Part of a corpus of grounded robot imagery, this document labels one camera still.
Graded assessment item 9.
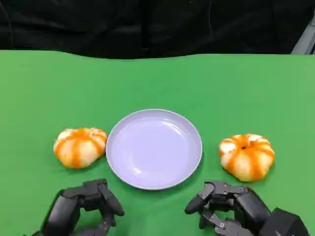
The green table cloth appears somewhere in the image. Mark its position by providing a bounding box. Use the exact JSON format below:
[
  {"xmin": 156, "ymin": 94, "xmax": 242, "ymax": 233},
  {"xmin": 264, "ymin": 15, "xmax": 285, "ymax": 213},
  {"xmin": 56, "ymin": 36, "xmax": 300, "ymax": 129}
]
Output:
[{"xmin": 0, "ymin": 49, "xmax": 315, "ymax": 236}]

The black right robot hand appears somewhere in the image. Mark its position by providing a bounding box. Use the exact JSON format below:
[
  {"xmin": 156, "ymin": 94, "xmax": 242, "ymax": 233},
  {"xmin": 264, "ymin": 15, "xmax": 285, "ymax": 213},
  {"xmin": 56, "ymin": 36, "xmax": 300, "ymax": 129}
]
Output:
[{"xmin": 184, "ymin": 180, "xmax": 272, "ymax": 236}]

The black backdrop curtain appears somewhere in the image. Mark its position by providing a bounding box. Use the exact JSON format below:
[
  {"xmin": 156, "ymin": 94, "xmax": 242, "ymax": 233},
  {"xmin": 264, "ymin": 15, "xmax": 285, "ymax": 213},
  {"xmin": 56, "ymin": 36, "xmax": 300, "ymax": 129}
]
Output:
[{"xmin": 0, "ymin": 0, "xmax": 315, "ymax": 59}]

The grey metal frame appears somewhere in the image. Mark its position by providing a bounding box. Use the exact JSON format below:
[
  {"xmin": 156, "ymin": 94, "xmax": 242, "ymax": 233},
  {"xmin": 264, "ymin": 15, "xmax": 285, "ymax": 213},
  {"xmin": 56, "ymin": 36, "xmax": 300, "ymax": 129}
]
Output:
[{"xmin": 291, "ymin": 21, "xmax": 315, "ymax": 55}]

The orange white toy bread roll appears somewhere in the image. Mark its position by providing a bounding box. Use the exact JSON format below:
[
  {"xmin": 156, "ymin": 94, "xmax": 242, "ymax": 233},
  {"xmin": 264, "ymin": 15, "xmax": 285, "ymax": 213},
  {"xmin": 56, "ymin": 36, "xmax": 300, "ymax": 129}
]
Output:
[
  {"xmin": 53, "ymin": 127, "xmax": 108, "ymax": 169},
  {"xmin": 218, "ymin": 133, "xmax": 276, "ymax": 182}
]

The lilac plate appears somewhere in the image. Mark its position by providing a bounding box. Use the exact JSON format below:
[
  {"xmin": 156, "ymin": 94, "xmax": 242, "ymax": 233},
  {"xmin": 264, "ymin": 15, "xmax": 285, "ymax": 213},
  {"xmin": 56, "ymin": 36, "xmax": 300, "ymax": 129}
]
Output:
[{"xmin": 105, "ymin": 108, "xmax": 204, "ymax": 191}]

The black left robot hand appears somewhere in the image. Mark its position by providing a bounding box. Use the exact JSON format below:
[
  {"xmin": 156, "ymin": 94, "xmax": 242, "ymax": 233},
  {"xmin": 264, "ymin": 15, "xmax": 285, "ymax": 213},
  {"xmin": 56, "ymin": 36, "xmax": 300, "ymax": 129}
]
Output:
[{"xmin": 31, "ymin": 178, "xmax": 125, "ymax": 236}]

